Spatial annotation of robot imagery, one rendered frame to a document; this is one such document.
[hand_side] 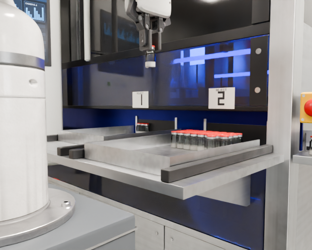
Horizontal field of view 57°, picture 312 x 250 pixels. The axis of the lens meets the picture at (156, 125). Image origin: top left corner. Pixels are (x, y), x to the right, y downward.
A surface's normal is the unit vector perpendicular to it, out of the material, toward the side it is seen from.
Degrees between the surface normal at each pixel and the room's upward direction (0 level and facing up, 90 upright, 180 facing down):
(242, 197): 90
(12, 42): 89
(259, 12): 90
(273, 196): 90
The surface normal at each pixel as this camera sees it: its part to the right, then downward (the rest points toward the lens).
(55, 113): 0.57, 0.06
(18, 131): 0.80, 0.04
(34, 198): 0.93, 0.03
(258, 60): -0.69, 0.05
